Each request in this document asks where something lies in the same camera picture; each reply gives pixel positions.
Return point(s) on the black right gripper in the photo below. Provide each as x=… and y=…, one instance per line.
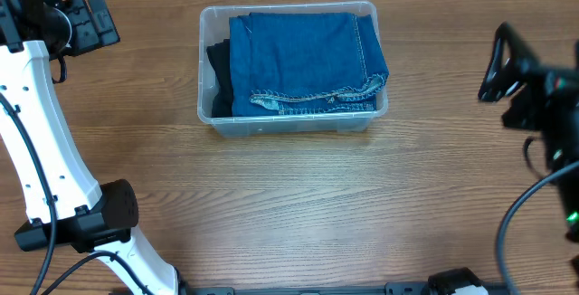
x=541, y=82

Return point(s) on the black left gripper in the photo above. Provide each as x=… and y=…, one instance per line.
x=90, y=24

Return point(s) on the dark navy knit garment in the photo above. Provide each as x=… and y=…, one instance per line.
x=219, y=58

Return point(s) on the blue denim jeans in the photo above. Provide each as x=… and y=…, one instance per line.
x=303, y=64

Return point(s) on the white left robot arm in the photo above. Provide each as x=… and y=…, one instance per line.
x=65, y=204

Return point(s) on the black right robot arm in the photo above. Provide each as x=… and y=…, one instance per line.
x=561, y=144

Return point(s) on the clear plastic storage bin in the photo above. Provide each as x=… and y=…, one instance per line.
x=214, y=27

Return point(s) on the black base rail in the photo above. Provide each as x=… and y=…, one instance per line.
x=390, y=288

